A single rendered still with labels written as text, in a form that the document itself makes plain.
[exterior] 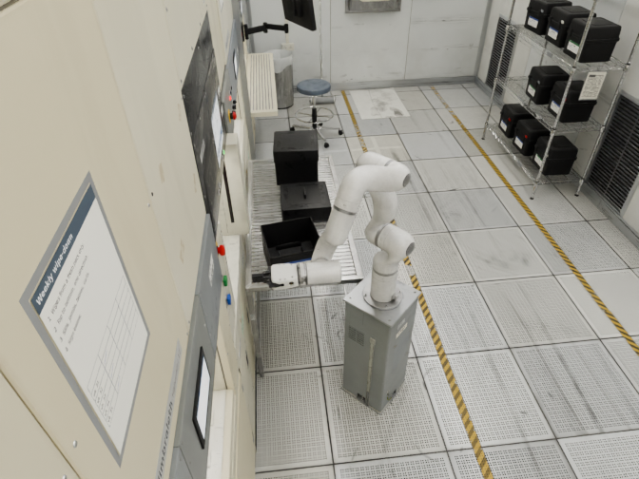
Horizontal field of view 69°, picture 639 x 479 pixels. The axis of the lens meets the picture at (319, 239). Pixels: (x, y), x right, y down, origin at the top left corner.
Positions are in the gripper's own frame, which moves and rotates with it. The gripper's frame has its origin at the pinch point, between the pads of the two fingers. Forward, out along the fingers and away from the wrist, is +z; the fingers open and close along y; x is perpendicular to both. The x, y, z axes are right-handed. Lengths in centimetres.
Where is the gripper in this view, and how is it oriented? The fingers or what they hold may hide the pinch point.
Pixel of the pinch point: (257, 277)
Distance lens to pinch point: 178.7
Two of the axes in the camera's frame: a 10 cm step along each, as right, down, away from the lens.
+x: -0.1, -7.8, -6.3
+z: -9.9, 0.8, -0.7
